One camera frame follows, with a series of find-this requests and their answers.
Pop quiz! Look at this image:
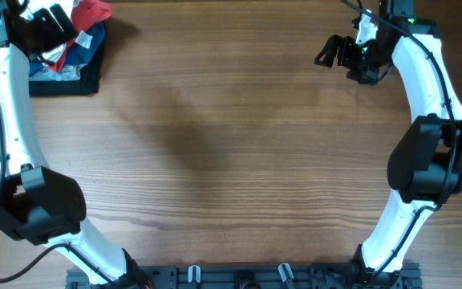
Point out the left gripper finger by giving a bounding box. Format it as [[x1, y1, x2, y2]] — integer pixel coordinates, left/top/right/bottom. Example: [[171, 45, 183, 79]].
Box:
[[50, 4, 78, 43], [33, 8, 64, 51]]

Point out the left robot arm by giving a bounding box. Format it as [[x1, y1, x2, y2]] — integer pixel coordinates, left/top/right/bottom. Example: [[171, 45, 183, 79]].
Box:
[[0, 0, 152, 288]]

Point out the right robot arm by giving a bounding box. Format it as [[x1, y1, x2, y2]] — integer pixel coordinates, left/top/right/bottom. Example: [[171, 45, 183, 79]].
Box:
[[314, 1, 462, 288]]

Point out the red folded shirt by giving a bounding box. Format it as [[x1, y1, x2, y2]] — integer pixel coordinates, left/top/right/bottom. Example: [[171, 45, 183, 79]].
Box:
[[48, 0, 111, 72]]

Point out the navy blue folded garment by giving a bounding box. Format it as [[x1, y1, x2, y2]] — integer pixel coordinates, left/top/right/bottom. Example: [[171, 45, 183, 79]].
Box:
[[29, 22, 106, 76]]

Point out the light blue denim garment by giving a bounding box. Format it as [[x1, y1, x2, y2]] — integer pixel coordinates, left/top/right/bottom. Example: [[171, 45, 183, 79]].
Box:
[[29, 64, 85, 82]]

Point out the black folded garment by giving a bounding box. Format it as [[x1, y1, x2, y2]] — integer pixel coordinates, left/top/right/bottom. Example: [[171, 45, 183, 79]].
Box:
[[29, 41, 105, 97]]

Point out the right black cable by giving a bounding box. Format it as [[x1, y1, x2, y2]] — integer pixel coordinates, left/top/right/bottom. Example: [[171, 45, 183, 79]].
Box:
[[339, 0, 459, 278]]

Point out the right white rail clip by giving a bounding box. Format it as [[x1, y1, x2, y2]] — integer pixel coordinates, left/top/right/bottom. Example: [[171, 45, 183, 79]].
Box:
[[278, 263, 294, 283]]

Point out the white rail clip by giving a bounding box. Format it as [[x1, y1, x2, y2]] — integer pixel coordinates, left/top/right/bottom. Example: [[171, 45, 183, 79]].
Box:
[[187, 265, 201, 283], [278, 263, 294, 283]]

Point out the left white rail clip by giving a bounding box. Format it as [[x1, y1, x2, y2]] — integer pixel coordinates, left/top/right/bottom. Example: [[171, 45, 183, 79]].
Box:
[[187, 265, 201, 283]]

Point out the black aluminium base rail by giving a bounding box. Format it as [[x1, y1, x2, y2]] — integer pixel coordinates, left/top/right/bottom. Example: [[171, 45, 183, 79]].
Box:
[[65, 263, 423, 289]]

